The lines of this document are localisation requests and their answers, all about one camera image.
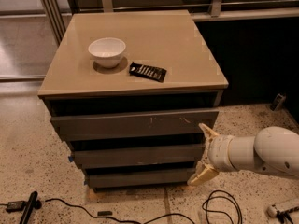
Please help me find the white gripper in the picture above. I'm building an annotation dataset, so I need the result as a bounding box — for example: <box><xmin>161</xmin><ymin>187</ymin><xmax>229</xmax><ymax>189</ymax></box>
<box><xmin>187</xmin><ymin>123</ymin><xmax>235</xmax><ymax>186</ymax></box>

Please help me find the black looped cable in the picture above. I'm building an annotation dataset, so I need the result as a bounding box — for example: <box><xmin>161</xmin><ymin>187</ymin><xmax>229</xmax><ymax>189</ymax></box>
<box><xmin>201</xmin><ymin>189</ymin><xmax>244</xmax><ymax>224</ymax></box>

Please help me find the black floor cable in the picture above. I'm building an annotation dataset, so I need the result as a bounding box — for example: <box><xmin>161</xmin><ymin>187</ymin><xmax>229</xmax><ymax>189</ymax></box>
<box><xmin>45</xmin><ymin>197</ymin><xmax>196</xmax><ymax>224</ymax></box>

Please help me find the small dark floor device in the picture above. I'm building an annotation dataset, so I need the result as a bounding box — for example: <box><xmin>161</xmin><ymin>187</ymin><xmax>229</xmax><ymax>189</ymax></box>
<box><xmin>270</xmin><ymin>93</ymin><xmax>286</xmax><ymax>111</ymax></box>

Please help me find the grey middle drawer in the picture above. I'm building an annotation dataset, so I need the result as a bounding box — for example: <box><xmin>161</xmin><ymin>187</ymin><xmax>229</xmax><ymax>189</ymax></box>
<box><xmin>73</xmin><ymin>144</ymin><xmax>204</xmax><ymax>169</ymax></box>

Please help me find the black power adapter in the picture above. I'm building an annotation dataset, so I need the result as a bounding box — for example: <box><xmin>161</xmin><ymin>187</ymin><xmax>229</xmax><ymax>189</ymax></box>
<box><xmin>6</xmin><ymin>201</ymin><xmax>26</xmax><ymax>213</ymax></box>

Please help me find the grey top drawer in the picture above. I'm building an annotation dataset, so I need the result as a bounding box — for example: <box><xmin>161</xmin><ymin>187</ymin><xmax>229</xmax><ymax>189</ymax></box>
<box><xmin>50</xmin><ymin>109</ymin><xmax>219</xmax><ymax>141</ymax></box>

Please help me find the white ceramic bowl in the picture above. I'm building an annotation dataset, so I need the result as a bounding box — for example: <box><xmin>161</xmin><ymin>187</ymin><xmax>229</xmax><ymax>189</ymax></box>
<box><xmin>88</xmin><ymin>37</ymin><xmax>126</xmax><ymax>68</ymax></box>

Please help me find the black snack packet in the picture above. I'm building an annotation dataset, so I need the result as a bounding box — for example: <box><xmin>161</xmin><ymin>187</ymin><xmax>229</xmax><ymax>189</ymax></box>
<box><xmin>129</xmin><ymin>63</ymin><xmax>167</xmax><ymax>83</ymax></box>

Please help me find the grey bottom drawer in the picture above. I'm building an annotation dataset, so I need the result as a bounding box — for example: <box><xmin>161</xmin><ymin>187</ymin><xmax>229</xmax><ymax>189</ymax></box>
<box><xmin>87</xmin><ymin>168</ymin><xmax>195</xmax><ymax>189</ymax></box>

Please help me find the white power strip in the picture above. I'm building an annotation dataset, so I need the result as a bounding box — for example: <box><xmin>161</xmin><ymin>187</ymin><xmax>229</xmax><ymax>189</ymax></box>
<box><xmin>267</xmin><ymin>198</ymin><xmax>299</xmax><ymax>217</ymax></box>

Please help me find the grey drawer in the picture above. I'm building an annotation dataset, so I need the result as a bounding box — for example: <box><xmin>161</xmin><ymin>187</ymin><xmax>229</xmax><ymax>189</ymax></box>
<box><xmin>87</xmin><ymin>168</ymin><xmax>195</xmax><ymax>189</ymax></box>
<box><xmin>50</xmin><ymin>109</ymin><xmax>219</xmax><ymax>141</ymax></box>
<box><xmin>73</xmin><ymin>144</ymin><xmax>204</xmax><ymax>169</ymax></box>

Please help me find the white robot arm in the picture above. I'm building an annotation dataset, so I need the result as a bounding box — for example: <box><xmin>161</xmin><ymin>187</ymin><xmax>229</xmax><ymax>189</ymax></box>
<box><xmin>187</xmin><ymin>123</ymin><xmax>299</xmax><ymax>186</ymax></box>

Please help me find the small black floor block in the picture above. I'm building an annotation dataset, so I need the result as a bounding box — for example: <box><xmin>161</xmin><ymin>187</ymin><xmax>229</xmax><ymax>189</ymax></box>
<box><xmin>97</xmin><ymin>211</ymin><xmax>113</xmax><ymax>217</ymax></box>

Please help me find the grey drawer cabinet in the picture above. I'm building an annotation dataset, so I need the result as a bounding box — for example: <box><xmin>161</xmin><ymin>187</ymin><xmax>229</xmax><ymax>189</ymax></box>
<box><xmin>38</xmin><ymin>10</ymin><xmax>228</xmax><ymax>183</ymax></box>

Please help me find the black bar device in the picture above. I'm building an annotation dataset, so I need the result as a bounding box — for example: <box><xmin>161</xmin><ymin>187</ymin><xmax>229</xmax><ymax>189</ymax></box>
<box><xmin>19</xmin><ymin>191</ymin><xmax>42</xmax><ymax>224</ymax></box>

